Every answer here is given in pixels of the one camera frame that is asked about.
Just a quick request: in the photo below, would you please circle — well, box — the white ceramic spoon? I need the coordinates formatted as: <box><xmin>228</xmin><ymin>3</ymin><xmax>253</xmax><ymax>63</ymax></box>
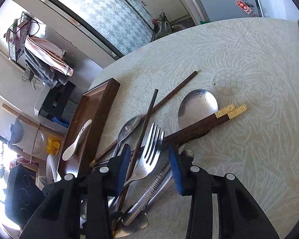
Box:
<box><xmin>62</xmin><ymin>119</ymin><xmax>92</xmax><ymax>161</ymax></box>

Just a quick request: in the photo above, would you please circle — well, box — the silver table knife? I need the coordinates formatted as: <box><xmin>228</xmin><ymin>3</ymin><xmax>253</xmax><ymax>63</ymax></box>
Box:
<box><xmin>113</xmin><ymin>161</ymin><xmax>174</xmax><ymax>238</ymax></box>

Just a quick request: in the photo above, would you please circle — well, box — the silver fork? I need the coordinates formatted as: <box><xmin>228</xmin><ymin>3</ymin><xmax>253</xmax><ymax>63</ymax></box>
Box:
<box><xmin>108</xmin><ymin>123</ymin><xmax>165</xmax><ymax>207</ymax></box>

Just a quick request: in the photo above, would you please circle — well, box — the wooden chopstick gold tip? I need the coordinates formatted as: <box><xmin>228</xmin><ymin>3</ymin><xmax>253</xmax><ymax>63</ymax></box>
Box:
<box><xmin>161</xmin><ymin>103</ymin><xmax>236</xmax><ymax>143</ymax></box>
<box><xmin>164</xmin><ymin>104</ymin><xmax>247</xmax><ymax>146</ymax></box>

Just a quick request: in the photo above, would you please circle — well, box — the small dark metal spoon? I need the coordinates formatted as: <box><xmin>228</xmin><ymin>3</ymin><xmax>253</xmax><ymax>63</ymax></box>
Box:
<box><xmin>112</xmin><ymin>115</ymin><xmax>142</xmax><ymax>157</ymax></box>

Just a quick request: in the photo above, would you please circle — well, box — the large spoon textured handle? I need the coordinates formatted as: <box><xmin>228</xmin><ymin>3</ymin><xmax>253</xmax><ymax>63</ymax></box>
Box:
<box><xmin>121</xmin><ymin>89</ymin><xmax>218</xmax><ymax>226</ymax></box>

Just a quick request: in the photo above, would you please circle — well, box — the white kitchen cabinet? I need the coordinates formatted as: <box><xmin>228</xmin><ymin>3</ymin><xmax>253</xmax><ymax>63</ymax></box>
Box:
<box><xmin>139</xmin><ymin>0</ymin><xmax>191</xmax><ymax>23</ymax></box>

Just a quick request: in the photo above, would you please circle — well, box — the yellow cloth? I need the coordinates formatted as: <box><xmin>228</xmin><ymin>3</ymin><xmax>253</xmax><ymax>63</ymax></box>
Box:
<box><xmin>46</xmin><ymin>136</ymin><xmax>61</xmax><ymax>155</ymax></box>

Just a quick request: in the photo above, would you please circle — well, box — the wooden ladder rack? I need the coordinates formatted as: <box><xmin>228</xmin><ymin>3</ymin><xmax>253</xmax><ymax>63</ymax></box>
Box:
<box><xmin>2</xmin><ymin>103</ymin><xmax>65</xmax><ymax>165</ymax></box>

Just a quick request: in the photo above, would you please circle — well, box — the brown wooden tray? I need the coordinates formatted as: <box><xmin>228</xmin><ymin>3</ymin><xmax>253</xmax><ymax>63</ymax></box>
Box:
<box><xmin>57</xmin><ymin>78</ymin><xmax>120</xmax><ymax>177</ymax></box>

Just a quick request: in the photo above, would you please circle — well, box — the white sink basin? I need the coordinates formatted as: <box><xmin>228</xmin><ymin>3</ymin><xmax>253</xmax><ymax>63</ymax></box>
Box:
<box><xmin>34</xmin><ymin>86</ymin><xmax>50</xmax><ymax>117</ymax></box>

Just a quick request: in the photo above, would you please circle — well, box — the grey hanging towel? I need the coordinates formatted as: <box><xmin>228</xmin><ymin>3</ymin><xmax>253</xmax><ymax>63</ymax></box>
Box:
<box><xmin>24</xmin><ymin>48</ymin><xmax>69</xmax><ymax>88</ymax></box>

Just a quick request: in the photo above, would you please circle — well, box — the pink striped hanging towel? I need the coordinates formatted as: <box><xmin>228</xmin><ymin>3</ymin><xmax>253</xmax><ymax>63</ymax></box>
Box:
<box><xmin>25</xmin><ymin>35</ymin><xmax>74</xmax><ymax>77</ymax></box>

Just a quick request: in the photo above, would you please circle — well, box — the plastic bag on floor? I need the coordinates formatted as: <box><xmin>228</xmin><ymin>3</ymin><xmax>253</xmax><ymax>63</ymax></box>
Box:
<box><xmin>151</xmin><ymin>10</ymin><xmax>173</xmax><ymax>42</ymax></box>

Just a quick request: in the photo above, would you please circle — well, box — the patterned sliding door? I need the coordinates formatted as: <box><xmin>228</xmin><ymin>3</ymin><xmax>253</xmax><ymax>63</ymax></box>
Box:
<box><xmin>57</xmin><ymin>0</ymin><xmax>153</xmax><ymax>56</ymax></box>

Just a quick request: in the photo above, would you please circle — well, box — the black wire wall shelf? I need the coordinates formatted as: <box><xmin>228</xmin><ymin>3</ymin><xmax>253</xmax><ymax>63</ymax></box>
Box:
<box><xmin>4</xmin><ymin>12</ymin><xmax>40</xmax><ymax>62</ymax></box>

